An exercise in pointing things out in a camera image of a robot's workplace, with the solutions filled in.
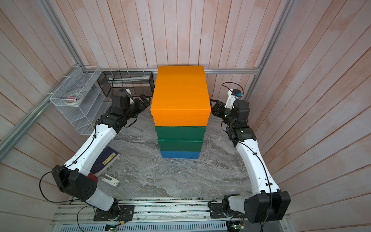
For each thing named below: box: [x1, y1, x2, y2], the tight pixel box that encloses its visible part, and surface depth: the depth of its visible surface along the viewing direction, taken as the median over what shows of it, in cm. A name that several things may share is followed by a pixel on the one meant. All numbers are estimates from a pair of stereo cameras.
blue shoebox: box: [159, 150, 201, 160], surface depth 94 cm
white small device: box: [101, 174, 120, 188], surface depth 84 cm
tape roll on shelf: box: [63, 92, 84, 106], surface depth 75 cm
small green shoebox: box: [157, 134, 205, 152], surface depth 76 cm
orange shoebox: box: [150, 65, 212, 127], surface depth 64 cm
